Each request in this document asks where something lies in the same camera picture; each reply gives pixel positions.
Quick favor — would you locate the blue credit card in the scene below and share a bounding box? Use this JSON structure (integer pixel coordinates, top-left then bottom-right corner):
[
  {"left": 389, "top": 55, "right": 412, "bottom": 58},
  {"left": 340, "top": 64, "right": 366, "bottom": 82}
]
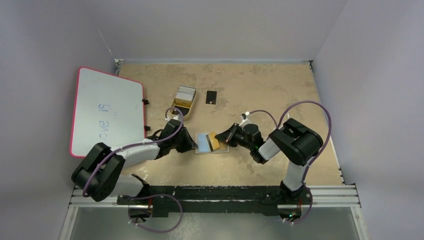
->
[{"left": 197, "top": 133, "right": 211, "bottom": 154}]

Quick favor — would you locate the beige leather card holder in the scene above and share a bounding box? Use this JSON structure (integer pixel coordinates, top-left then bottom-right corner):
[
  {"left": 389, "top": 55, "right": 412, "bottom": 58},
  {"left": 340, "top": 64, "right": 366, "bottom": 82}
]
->
[{"left": 195, "top": 133, "right": 230, "bottom": 154}]

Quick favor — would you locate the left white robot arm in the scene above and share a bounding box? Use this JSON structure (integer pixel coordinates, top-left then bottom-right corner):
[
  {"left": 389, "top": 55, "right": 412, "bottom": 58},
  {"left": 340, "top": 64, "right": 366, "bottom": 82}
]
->
[{"left": 71, "top": 118, "right": 198, "bottom": 205}]

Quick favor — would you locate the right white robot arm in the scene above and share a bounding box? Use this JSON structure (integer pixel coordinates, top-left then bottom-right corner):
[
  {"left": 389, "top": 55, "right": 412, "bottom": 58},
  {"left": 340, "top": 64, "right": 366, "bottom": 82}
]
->
[{"left": 214, "top": 118, "right": 324, "bottom": 204}]

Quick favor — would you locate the stack of cards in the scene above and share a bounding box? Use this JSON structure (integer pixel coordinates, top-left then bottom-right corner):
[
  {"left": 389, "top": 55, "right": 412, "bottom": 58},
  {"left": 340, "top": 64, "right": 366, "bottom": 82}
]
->
[{"left": 174, "top": 85, "right": 197, "bottom": 108}]

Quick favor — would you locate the beige plastic tray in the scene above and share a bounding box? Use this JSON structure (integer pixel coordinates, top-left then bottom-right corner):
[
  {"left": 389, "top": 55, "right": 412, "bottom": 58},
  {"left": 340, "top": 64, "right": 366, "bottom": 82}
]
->
[{"left": 170, "top": 93, "right": 197, "bottom": 120}]

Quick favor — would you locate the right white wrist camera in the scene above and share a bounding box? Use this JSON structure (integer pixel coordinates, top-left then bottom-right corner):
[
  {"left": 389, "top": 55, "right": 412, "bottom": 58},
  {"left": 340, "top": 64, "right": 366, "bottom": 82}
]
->
[{"left": 239, "top": 111, "right": 252, "bottom": 128}]

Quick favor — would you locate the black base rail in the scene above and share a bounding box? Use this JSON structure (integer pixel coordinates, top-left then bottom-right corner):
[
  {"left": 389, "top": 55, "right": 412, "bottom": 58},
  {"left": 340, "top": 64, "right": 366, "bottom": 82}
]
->
[{"left": 117, "top": 184, "right": 313, "bottom": 220}]

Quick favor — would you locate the white board with pink frame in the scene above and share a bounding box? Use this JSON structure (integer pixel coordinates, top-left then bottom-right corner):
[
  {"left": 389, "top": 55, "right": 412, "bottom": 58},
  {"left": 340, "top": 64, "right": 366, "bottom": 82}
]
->
[{"left": 69, "top": 67, "right": 146, "bottom": 158}]

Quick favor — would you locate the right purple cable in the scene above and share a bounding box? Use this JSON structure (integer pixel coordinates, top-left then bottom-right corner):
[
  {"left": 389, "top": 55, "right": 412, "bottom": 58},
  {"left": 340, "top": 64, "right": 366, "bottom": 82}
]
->
[{"left": 243, "top": 100, "right": 333, "bottom": 226}]

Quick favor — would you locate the aluminium frame rail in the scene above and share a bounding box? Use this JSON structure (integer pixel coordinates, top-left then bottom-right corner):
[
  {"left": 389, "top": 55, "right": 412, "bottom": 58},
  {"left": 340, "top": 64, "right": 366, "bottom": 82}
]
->
[{"left": 69, "top": 185, "right": 361, "bottom": 208}]

